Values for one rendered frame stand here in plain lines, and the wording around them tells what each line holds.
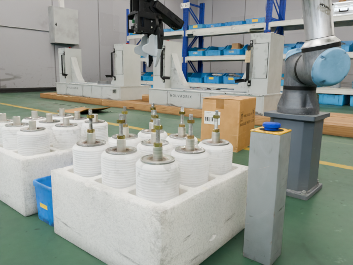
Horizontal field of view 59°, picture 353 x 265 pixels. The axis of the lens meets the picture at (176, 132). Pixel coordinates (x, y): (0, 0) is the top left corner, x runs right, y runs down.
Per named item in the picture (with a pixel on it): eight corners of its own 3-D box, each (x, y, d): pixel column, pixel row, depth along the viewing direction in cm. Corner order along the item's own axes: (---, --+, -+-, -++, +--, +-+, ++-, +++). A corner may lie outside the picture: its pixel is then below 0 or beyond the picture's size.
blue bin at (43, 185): (111, 190, 118) (111, 159, 115) (132, 197, 111) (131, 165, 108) (33, 217, 95) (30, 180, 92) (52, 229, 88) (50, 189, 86)
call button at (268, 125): (266, 129, 74) (267, 121, 74) (282, 131, 71) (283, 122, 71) (259, 131, 71) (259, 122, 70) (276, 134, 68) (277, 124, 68)
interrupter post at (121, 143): (124, 153, 74) (124, 140, 73) (115, 153, 74) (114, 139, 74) (127, 151, 76) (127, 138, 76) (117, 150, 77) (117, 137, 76)
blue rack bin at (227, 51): (235, 57, 633) (235, 46, 629) (252, 56, 609) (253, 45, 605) (221, 55, 596) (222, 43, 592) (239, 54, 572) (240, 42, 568)
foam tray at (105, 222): (151, 193, 116) (151, 145, 113) (248, 225, 92) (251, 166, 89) (53, 233, 86) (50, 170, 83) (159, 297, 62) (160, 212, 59)
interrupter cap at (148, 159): (135, 158, 70) (135, 155, 70) (166, 155, 73) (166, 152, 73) (147, 167, 63) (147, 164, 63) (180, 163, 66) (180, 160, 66)
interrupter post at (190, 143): (196, 150, 78) (196, 138, 77) (193, 153, 76) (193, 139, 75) (187, 150, 79) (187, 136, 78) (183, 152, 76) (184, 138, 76)
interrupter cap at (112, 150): (133, 156, 71) (132, 153, 71) (100, 155, 72) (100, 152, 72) (140, 149, 79) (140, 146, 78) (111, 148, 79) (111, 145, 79)
